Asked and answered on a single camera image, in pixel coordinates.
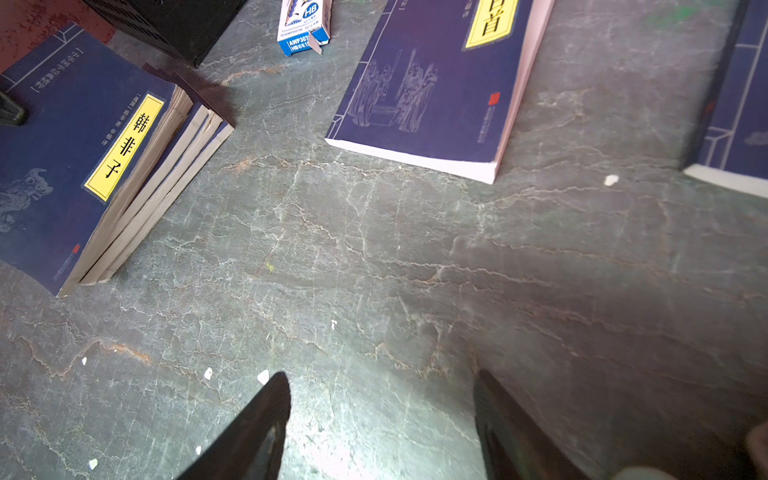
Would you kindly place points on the grey striped wiping cloth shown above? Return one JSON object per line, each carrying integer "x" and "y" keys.
{"x": 749, "y": 461}

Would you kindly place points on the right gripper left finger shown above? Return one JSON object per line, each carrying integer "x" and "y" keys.
{"x": 251, "y": 447}

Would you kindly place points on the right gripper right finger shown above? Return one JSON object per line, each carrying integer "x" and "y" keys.
{"x": 513, "y": 446}

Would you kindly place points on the black mesh file organizer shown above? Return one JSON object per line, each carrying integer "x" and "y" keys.
{"x": 184, "y": 29}

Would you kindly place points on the pencil box white blue red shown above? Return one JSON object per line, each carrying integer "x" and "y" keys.
{"x": 304, "y": 25}

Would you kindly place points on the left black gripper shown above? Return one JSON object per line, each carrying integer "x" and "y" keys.
{"x": 11, "y": 112}

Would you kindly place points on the navy book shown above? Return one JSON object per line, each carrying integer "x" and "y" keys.
{"x": 198, "y": 137}
{"x": 729, "y": 147}
{"x": 440, "y": 83}
{"x": 96, "y": 126}

